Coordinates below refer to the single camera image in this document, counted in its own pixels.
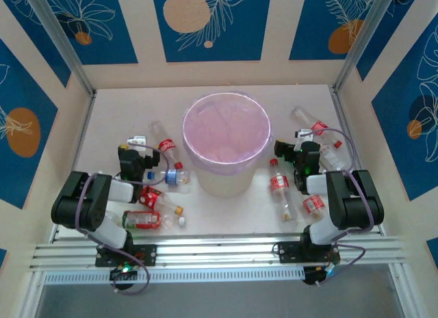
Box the clear bottle white red label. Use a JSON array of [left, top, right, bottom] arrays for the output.
[[318, 142, 347, 171]]

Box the clear bottle red dotted label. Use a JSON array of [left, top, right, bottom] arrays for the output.
[[138, 185, 185, 215]]

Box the clear bottle blue label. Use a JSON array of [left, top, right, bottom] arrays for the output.
[[146, 169, 192, 187]]

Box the white round plastic bin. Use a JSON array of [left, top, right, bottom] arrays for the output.
[[182, 90, 272, 198]]

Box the clear bottle green red label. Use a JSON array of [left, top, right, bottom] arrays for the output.
[[122, 209, 188, 231]]

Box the black controller box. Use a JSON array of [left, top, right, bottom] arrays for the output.
[[302, 265, 339, 287], [108, 265, 138, 282]]

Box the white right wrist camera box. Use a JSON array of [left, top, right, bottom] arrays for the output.
[[293, 127, 315, 142]]

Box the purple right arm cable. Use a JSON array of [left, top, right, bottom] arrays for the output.
[[306, 128, 374, 287]]

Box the aluminium side rail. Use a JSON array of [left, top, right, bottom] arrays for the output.
[[330, 90, 386, 235], [49, 90, 97, 246]]

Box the aluminium frame rail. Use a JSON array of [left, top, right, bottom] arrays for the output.
[[29, 234, 408, 271]]

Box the aluminium frame post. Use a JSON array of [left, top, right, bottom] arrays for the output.
[[24, 0, 96, 96], [333, 0, 401, 92]]

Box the white slotted cable duct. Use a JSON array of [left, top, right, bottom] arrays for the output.
[[43, 267, 306, 285]]

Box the aluminium frame leg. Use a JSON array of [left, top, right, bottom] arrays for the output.
[[388, 263, 427, 318], [18, 269, 47, 318]]

